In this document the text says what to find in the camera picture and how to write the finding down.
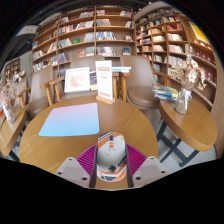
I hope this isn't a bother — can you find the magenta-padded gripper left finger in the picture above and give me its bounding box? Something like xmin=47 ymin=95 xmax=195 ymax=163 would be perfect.
xmin=54 ymin=143 xmax=98 ymax=189

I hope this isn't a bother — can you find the round wooden side table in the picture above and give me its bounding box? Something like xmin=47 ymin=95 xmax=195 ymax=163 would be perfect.
xmin=0 ymin=106 xmax=28 ymax=163
xmin=156 ymin=98 xmax=219 ymax=168

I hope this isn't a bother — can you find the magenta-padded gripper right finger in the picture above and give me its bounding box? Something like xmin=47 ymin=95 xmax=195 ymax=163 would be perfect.
xmin=125 ymin=143 xmax=170 ymax=189

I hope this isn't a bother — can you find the curved wooden book shelf unit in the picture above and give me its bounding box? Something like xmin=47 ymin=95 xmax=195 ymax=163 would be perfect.
xmin=134 ymin=5 xmax=224 ymax=158

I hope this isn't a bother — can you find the dark cover book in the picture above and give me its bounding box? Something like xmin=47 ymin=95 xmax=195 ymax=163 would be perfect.
xmin=89 ymin=70 xmax=98 ymax=92

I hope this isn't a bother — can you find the distant wooden book shelf unit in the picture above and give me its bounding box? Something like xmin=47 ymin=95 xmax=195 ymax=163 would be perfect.
xmin=3 ymin=57 xmax=22 ymax=83

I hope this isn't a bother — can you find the white sign in wooden stand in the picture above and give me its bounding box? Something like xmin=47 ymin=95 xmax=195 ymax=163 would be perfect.
xmin=94 ymin=59 xmax=116 ymax=106

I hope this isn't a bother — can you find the glass vase with dried flowers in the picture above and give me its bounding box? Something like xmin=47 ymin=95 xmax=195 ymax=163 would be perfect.
xmin=0 ymin=70 xmax=26 ymax=125
xmin=169 ymin=44 xmax=208 ymax=115

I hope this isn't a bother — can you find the tall wooden book shelf unit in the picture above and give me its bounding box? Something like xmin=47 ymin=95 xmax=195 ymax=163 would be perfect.
xmin=31 ymin=4 xmax=138 ymax=79

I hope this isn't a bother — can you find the white framed flower picture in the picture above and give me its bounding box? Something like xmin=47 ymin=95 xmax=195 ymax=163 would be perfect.
xmin=63 ymin=66 xmax=91 ymax=94

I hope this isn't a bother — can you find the stack of light blue books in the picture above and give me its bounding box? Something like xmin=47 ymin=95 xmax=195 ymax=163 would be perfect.
xmin=111 ymin=65 xmax=132 ymax=74

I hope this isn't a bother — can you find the white orange patterned computer mouse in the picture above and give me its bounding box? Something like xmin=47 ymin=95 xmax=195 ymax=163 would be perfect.
xmin=95 ymin=131 xmax=128 ymax=183

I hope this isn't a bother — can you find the pink blue gradient mouse pad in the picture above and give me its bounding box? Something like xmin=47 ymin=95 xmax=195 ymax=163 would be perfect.
xmin=38 ymin=102 xmax=101 ymax=138

